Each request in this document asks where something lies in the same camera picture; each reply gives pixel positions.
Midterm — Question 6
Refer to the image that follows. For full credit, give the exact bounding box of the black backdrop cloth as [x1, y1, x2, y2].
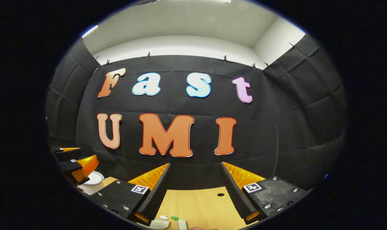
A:
[46, 34, 347, 192]

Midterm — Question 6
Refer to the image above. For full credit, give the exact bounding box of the row of black cloth clips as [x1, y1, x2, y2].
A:
[93, 42, 298, 69]

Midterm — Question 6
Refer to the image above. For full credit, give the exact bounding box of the wooden desktop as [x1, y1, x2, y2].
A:
[78, 177, 254, 230]

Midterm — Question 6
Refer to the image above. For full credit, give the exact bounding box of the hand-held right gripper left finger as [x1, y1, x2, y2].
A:
[89, 162, 172, 226]

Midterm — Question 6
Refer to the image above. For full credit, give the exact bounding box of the white ribbed garbage bin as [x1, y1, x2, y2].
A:
[78, 171, 106, 195]

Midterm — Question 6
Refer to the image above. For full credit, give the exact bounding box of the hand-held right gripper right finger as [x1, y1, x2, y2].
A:
[219, 161, 311, 225]

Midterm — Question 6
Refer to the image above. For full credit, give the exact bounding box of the ceiling light strip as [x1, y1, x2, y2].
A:
[81, 25, 98, 38]

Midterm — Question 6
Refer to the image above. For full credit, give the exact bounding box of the grey plastic dustpan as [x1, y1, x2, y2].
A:
[150, 219, 170, 230]

